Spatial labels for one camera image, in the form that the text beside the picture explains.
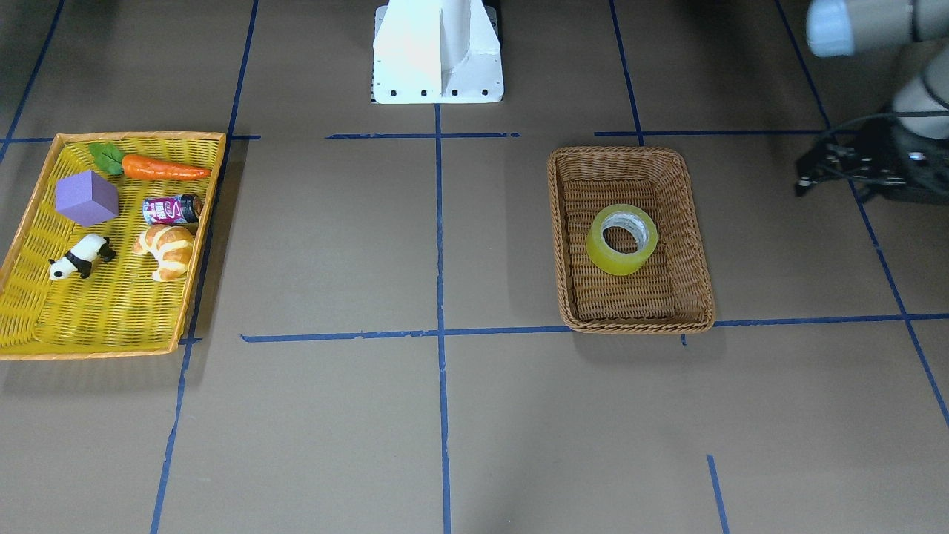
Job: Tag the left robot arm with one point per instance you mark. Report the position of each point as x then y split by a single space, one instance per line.
845 28

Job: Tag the small pink drink can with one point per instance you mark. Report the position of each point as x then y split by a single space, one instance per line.
184 209

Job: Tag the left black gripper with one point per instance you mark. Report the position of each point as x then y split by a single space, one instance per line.
884 147

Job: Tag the purple foam cube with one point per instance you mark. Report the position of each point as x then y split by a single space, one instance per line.
87 198

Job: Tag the toy croissant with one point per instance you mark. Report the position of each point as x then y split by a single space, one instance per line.
172 247

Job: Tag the yellow wicker tray basket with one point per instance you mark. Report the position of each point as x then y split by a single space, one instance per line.
119 310

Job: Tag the yellow tape roll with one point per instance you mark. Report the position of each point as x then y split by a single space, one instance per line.
636 222

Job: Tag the orange toy carrot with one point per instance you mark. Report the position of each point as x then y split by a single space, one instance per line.
114 161

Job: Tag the small panda figurine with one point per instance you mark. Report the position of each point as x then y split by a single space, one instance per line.
81 257

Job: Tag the brown wicker basket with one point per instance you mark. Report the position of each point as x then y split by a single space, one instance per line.
672 292

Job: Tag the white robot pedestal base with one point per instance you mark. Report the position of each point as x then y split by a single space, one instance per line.
437 52

